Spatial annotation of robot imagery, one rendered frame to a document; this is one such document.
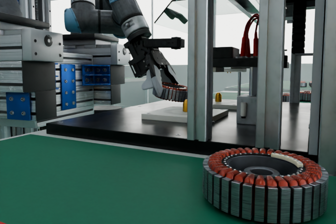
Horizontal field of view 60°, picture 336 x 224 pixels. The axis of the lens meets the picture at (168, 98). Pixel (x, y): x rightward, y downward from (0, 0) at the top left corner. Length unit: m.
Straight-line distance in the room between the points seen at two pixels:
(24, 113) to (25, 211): 0.70
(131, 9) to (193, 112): 0.51
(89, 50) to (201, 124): 1.01
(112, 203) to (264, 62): 0.25
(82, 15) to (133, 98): 5.48
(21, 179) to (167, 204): 0.18
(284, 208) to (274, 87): 0.19
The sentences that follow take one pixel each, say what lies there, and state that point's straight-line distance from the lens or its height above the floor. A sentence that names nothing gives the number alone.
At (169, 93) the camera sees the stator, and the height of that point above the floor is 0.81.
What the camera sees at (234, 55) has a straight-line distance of 0.60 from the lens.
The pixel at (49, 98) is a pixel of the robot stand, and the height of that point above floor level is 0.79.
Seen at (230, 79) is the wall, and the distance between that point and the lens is 5.50.
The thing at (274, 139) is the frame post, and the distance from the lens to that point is 0.41.
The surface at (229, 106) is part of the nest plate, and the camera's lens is 0.80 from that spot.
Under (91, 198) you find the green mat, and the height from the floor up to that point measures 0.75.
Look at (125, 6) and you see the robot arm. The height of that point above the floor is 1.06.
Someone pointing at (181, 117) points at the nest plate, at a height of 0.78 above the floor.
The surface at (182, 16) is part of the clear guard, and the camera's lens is 0.93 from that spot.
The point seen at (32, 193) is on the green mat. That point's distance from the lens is 0.34.
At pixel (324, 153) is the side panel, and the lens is 0.39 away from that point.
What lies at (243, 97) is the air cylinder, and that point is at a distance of 0.58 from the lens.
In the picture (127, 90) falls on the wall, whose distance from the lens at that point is 6.46.
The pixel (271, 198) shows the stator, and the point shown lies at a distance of 0.25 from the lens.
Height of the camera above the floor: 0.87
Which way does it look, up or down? 5 degrees down
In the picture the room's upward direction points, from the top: straight up
